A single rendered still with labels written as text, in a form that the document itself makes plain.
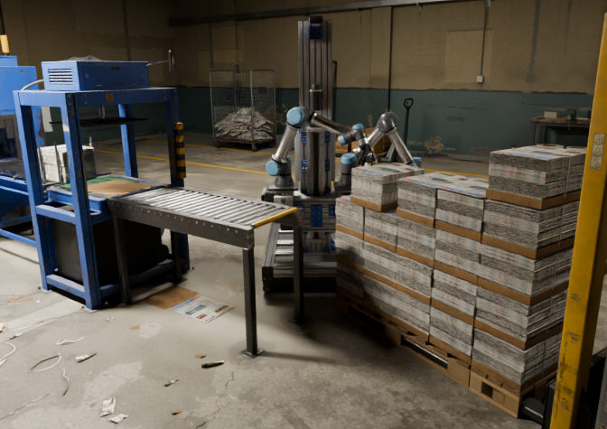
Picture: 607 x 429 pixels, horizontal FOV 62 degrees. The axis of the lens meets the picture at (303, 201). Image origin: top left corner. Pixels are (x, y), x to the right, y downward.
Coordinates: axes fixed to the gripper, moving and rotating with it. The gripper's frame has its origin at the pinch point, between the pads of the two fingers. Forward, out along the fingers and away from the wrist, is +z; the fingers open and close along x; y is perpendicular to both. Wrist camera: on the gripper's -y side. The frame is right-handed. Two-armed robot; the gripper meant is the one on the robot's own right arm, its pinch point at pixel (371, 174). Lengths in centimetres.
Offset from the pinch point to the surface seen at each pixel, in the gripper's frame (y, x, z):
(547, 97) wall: -186, 602, -125
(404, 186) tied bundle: 43, -19, 21
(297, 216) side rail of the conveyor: -24, -51, 13
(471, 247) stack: 74, -19, 64
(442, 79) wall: -322, 539, -236
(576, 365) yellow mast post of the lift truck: 119, -39, 119
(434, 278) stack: 42, -19, 75
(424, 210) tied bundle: 52, -19, 38
